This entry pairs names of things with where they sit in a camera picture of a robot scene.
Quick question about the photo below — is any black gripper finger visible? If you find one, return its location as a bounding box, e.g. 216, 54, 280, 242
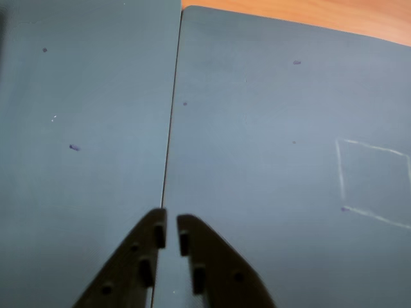
176, 214, 277, 308
72, 208, 168, 308

